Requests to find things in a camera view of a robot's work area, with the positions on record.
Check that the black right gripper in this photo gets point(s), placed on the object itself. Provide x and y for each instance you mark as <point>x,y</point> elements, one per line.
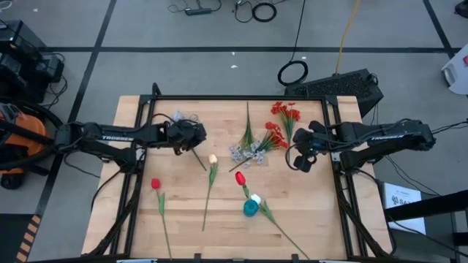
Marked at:
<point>323,140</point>

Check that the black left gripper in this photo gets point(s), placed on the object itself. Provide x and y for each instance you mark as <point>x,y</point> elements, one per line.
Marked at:
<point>175,136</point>

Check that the cream artificial tulip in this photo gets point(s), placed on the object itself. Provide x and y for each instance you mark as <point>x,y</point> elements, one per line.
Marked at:
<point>213,159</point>

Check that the red artificial tulip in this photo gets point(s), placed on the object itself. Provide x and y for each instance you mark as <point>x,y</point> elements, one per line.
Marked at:
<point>240,178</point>
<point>155,183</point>

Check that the white artificial tulip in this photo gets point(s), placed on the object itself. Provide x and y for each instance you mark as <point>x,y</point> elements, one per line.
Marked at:
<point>256,199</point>

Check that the teal patterned glass vase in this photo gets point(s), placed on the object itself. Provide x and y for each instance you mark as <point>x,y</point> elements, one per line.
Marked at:
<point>251,208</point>

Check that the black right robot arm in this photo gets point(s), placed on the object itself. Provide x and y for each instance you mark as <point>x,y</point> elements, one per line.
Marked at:
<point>387,137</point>

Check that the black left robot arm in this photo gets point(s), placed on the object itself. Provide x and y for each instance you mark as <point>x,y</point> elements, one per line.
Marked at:
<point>109,138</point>

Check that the black computer case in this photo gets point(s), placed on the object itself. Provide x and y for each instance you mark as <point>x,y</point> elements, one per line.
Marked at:
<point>336,87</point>

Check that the white printed sign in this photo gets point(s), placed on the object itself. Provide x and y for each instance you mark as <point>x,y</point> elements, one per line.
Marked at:
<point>404,204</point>

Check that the black power strip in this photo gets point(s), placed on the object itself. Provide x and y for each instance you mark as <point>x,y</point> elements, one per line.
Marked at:
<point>198,11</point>

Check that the black metal beam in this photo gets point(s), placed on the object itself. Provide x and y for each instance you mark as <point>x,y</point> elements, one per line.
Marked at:
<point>428,208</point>

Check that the white plastic device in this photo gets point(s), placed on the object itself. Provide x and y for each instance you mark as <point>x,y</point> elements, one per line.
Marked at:
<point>457,73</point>

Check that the orange vacuum cleaner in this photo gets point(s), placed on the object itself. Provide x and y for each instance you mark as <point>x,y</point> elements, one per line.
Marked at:
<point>22,135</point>

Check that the black equipment cart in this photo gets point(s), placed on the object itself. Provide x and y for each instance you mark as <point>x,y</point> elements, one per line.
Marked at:
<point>22,65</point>

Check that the black orange striped mat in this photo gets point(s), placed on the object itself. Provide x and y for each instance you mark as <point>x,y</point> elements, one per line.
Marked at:
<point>27,237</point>

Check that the black metal table frame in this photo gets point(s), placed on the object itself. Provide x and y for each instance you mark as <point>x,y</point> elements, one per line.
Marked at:
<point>237,97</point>

